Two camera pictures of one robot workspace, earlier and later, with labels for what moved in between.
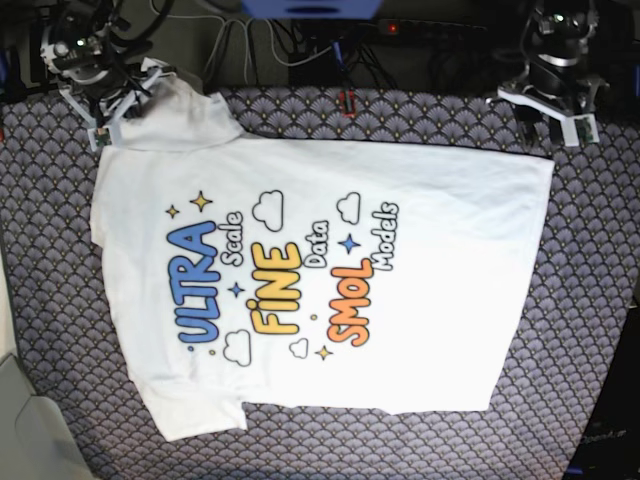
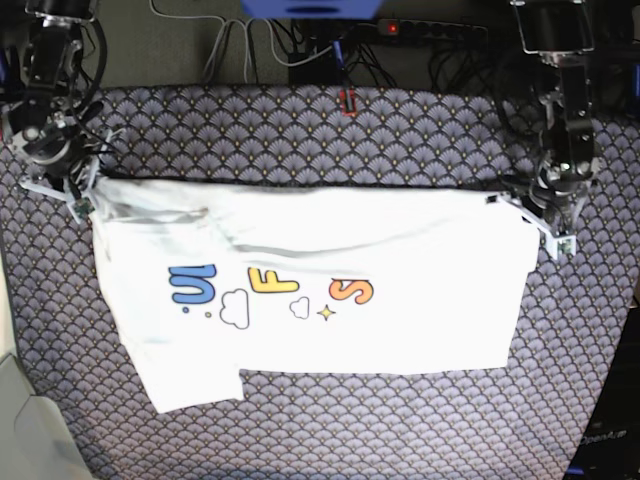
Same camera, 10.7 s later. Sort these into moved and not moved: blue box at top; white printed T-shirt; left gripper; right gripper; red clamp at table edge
Moved: left gripper; right gripper; white printed T-shirt
Not moved: red clamp at table edge; blue box at top
